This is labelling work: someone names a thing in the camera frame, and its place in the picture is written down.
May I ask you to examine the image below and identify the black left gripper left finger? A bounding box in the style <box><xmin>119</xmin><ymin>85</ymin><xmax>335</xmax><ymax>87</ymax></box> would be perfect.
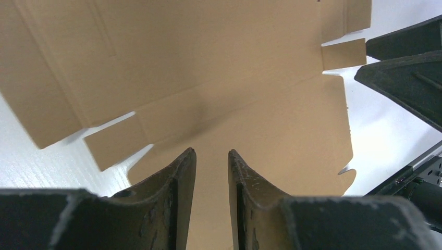
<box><xmin>1</xmin><ymin>148</ymin><xmax>197</xmax><ymax>249</ymax></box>

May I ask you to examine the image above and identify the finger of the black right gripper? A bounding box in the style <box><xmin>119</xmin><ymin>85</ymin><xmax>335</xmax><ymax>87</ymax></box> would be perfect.
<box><xmin>354</xmin><ymin>51</ymin><xmax>441</xmax><ymax>132</ymax></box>
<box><xmin>365</xmin><ymin>15</ymin><xmax>441</xmax><ymax>60</ymax></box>

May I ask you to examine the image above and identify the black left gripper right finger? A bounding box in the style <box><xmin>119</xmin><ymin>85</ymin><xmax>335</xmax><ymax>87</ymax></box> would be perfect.
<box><xmin>228</xmin><ymin>150</ymin><xmax>439</xmax><ymax>249</ymax></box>

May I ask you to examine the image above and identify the brown cardboard box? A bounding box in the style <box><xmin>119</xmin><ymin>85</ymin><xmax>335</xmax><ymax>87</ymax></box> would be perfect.
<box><xmin>1</xmin><ymin>1</ymin><xmax>372</xmax><ymax>249</ymax></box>

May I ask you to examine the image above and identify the aluminium table frame rail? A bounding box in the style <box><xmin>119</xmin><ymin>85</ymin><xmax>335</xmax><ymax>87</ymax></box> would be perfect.
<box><xmin>367</xmin><ymin>142</ymin><xmax>441</xmax><ymax>195</ymax></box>

